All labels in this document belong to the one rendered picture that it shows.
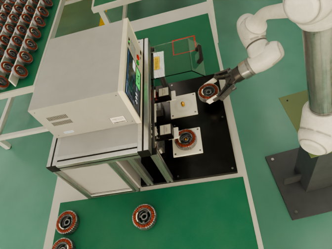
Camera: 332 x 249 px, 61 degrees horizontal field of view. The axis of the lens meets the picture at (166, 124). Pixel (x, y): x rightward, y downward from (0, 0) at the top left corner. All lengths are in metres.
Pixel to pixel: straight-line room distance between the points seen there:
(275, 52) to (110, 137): 0.81
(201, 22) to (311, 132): 1.23
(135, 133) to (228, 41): 2.14
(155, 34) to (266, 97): 1.08
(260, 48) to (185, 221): 0.85
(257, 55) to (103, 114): 0.74
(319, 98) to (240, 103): 1.46
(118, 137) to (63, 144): 0.25
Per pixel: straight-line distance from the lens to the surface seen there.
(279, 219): 2.09
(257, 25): 1.41
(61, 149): 1.28
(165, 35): 2.13
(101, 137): 1.21
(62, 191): 1.66
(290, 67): 2.80
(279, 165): 2.22
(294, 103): 1.59
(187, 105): 1.59
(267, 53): 1.39
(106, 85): 1.07
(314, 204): 2.14
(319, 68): 1.04
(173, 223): 1.34
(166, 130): 1.35
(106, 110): 1.12
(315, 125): 1.22
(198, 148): 1.42
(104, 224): 1.46
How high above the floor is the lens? 2.01
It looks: 52 degrees down
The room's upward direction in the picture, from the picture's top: 25 degrees counter-clockwise
